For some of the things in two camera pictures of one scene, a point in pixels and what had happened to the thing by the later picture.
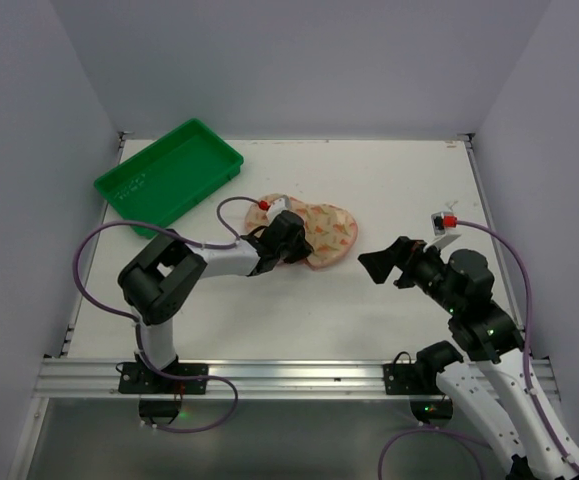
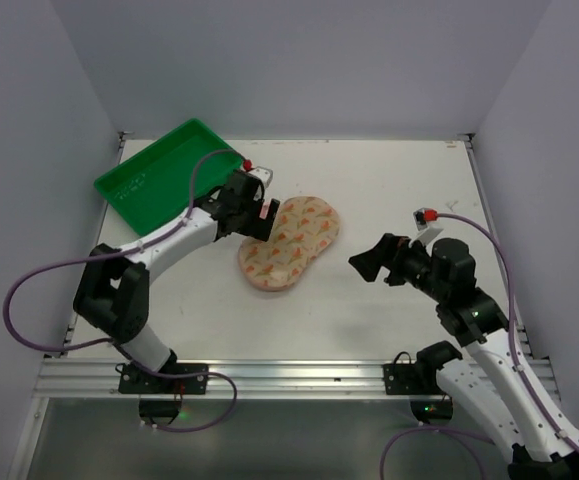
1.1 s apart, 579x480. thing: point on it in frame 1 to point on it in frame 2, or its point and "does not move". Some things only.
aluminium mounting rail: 228,378 does not move
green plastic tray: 159,182 does not move
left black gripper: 294,243 to 264,220
